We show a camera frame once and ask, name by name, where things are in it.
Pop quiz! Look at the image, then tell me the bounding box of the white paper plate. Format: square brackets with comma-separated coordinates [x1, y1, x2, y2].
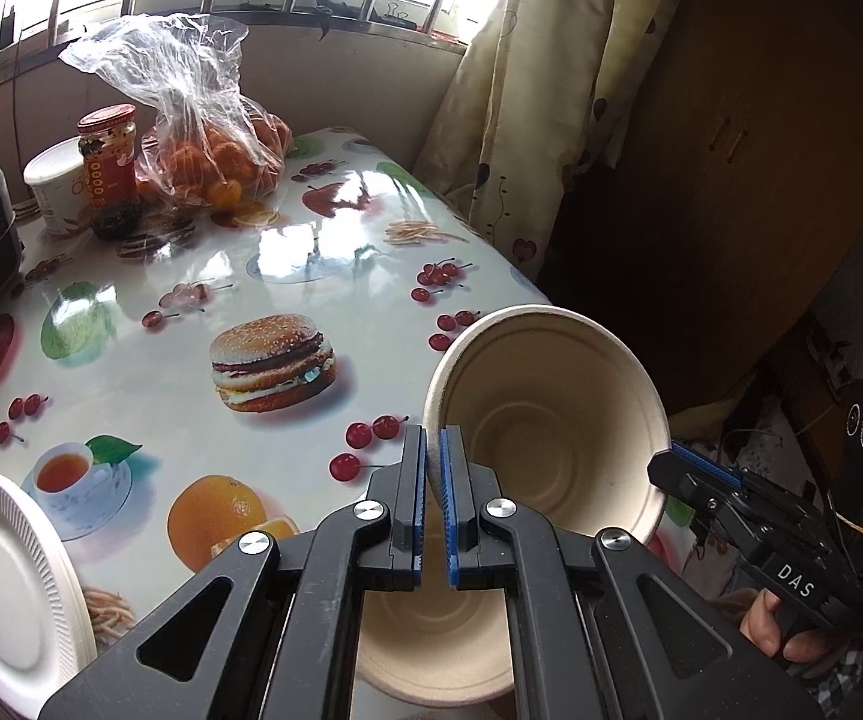
[0, 475, 96, 718]

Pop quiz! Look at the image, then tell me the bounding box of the checked shirt right forearm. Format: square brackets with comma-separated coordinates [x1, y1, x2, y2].
[801, 639, 863, 718]

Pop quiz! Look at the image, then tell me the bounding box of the person's right hand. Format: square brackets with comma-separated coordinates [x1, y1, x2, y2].
[739, 590, 841, 665]

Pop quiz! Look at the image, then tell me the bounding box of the large beige paper bowl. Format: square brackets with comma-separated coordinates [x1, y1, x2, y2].
[356, 585, 513, 707]

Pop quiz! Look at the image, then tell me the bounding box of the fruit print tablecloth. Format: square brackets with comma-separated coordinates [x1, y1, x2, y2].
[0, 127, 548, 642]

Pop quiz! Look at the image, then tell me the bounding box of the plastic bag of oranges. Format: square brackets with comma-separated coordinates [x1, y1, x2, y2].
[61, 13, 293, 213]

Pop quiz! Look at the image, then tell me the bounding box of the floral patterned curtain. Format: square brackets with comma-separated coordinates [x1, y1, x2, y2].
[415, 0, 681, 278]

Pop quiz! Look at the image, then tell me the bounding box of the red labelled glass jar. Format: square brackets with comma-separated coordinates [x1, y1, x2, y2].
[77, 103, 142, 241]

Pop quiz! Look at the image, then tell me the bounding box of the white round tub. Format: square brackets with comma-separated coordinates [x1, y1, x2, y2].
[23, 137, 90, 238]

